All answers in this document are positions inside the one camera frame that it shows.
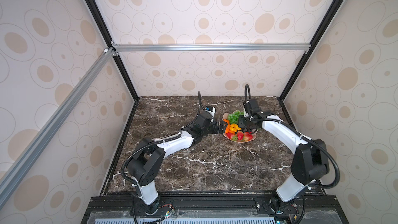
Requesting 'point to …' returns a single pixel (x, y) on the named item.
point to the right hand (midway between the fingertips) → (241, 121)
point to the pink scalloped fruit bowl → (233, 131)
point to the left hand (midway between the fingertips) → (226, 122)
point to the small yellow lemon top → (233, 126)
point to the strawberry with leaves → (230, 135)
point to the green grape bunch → (233, 117)
